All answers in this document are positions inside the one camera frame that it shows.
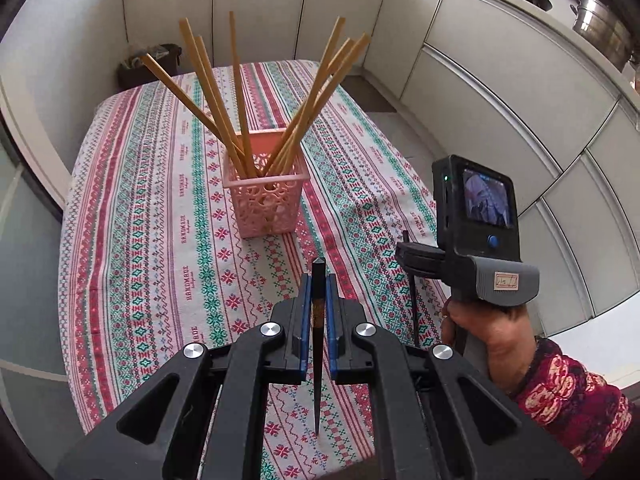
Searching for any patterned striped tablecloth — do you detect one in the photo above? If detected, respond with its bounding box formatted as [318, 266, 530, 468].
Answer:
[56, 58, 452, 480]

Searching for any pink plastic utensil basket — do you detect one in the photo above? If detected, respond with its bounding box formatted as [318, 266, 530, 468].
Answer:
[222, 151, 310, 238]

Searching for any person's right hand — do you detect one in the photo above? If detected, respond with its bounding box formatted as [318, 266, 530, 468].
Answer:
[442, 298, 537, 394]

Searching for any red floral sleeve forearm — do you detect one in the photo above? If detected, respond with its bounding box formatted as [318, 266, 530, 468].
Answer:
[510, 338, 639, 479]

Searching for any black trash bin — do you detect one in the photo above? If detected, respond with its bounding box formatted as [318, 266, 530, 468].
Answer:
[116, 42, 184, 90]

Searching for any stainless steel steamer pot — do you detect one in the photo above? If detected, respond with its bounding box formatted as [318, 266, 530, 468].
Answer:
[570, 0, 634, 72]

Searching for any black chopstick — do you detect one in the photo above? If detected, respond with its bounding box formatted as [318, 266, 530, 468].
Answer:
[311, 257, 326, 434]
[402, 230, 420, 348]

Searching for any bamboo chopstick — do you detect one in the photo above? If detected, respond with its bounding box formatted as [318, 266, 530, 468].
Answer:
[141, 53, 233, 148]
[229, 11, 257, 178]
[281, 34, 371, 174]
[273, 38, 355, 176]
[179, 18, 247, 178]
[195, 36, 245, 162]
[264, 16, 345, 176]

